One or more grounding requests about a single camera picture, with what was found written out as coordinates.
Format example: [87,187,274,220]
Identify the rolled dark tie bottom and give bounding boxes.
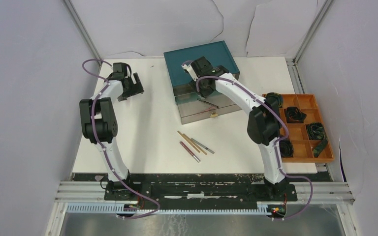
[279,139,294,158]

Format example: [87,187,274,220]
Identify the gold pencil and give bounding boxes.
[183,133,207,155]
[177,130,200,153]

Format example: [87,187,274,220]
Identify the pink makeup pencil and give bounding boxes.
[197,98,219,108]

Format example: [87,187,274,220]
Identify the red silver lip pencil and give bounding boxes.
[179,141,201,163]

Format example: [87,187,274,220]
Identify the white cable duct strip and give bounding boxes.
[65,203,275,216]

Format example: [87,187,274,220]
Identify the grey makeup pencil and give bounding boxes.
[191,138,215,154]

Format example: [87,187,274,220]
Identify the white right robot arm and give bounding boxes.
[181,57,288,201]

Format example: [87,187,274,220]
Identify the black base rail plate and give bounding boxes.
[71,173,333,211]

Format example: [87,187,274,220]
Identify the rolled dark tie right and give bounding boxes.
[306,122,328,158]

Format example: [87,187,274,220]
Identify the rolled dark tie top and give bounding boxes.
[265,92,284,108]

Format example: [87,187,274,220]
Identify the teal drawer organizer box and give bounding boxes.
[164,41,240,79]

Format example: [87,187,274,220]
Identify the clear acrylic drawer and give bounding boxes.
[172,73,241,97]
[175,92,241,124]

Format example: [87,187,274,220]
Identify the orange compartment tray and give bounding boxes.
[279,94,334,163]

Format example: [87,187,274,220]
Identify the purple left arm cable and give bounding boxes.
[82,59,161,220]

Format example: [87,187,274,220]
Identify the gold pencil left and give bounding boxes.
[177,130,200,153]

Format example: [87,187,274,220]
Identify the rolled dark tie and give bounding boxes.
[265,92,284,108]
[306,122,328,158]
[279,139,294,158]
[285,107,307,123]

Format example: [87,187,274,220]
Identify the gold pencil right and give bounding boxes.
[183,133,207,155]

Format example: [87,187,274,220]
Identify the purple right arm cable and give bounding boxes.
[181,60,314,221]

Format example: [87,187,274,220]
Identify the aluminium frame rail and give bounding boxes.
[62,0,102,59]

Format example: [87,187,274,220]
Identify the rolled dark tie middle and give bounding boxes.
[285,107,307,123]

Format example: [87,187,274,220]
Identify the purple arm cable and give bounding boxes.
[82,59,161,220]
[181,60,314,221]

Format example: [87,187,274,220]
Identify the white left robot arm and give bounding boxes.
[79,62,144,182]

